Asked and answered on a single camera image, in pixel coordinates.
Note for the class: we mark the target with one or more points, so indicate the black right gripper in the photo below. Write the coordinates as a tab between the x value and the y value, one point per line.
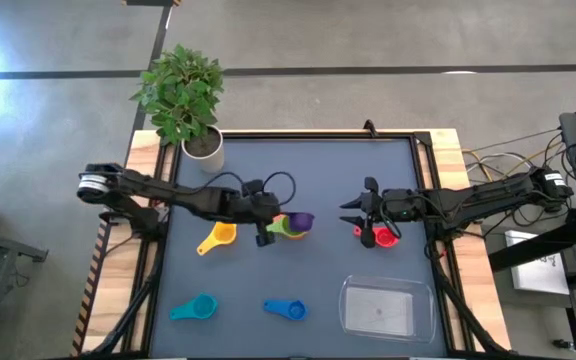
377	207

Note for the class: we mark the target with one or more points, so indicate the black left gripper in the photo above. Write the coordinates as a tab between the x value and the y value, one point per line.
238	212

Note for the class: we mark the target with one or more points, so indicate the green measuring cup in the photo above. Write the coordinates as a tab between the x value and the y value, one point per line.
280	227

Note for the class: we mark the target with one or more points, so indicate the red measuring cup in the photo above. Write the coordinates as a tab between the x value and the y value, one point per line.
385	237

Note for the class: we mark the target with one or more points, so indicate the purple measuring cup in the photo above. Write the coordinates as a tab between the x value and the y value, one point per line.
300	221

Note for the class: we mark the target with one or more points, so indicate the yellow measuring cup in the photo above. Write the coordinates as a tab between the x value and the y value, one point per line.
223	232

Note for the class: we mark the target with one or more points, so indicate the orange measuring cup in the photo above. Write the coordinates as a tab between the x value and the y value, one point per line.
298	236

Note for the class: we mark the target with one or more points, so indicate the blue measuring cup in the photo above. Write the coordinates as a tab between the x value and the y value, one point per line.
293	311

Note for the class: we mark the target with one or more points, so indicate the teal measuring cup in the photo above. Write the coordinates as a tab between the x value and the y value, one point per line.
203	306

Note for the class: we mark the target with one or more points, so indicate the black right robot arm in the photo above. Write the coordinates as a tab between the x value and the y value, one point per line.
483	195

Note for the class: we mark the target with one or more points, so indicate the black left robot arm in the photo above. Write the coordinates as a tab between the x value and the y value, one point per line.
168	192

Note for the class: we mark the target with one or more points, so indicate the clear plastic basket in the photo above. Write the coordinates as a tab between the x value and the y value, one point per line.
388	310

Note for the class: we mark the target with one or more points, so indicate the white plant pot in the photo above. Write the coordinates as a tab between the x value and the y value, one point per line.
205	150

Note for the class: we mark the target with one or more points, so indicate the green leafy plant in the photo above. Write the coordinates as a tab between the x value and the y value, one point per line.
180	92

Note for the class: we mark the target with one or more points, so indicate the white paper box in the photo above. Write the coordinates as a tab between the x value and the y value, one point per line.
538	270

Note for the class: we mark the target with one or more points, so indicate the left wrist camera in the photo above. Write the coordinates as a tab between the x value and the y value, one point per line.
265	205

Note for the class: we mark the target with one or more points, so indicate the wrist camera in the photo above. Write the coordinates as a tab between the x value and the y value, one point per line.
265	205
400	202

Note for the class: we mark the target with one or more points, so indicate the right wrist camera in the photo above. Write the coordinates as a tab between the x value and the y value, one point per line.
400	202

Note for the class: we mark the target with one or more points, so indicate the black rig frame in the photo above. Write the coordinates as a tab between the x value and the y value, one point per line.
293	135

